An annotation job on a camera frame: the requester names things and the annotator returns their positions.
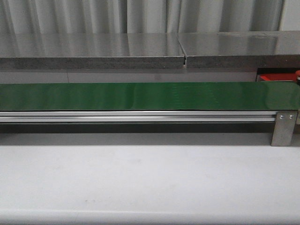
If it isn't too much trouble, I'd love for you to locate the red mushroom push button switch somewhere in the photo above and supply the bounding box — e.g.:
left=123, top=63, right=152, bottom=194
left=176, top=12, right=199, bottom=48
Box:
left=295, top=70, right=300, bottom=85

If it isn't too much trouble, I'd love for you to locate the grey stone counter slab left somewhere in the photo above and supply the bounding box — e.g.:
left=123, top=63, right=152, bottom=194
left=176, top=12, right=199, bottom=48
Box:
left=0, top=33, right=185, bottom=70

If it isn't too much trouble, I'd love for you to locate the grey stone counter slab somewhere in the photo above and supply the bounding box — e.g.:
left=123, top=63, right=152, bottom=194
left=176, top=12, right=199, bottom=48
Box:
left=0, top=33, right=185, bottom=70
left=178, top=31, right=300, bottom=69

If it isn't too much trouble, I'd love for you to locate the green conveyor belt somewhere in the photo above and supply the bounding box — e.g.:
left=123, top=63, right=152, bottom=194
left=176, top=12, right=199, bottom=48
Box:
left=0, top=82, right=300, bottom=111

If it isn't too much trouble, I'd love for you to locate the grey stone counter slab right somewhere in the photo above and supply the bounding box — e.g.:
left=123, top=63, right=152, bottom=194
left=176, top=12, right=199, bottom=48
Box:
left=178, top=31, right=300, bottom=69

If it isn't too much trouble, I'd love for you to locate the red plastic tray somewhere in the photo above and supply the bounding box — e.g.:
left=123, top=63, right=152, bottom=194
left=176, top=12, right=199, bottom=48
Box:
left=256, top=73, right=300, bottom=83

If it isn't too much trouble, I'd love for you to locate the grey curtain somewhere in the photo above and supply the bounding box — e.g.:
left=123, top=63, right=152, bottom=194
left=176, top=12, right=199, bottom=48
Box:
left=0, top=0, right=300, bottom=34

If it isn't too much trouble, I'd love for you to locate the steel conveyor support bracket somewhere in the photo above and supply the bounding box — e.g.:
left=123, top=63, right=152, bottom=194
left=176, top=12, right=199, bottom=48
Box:
left=271, top=111, right=298, bottom=147

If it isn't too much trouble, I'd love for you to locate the aluminium conveyor frame rail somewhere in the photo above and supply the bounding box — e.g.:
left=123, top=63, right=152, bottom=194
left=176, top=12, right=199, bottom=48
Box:
left=0, top=111, right=300, bottom=124

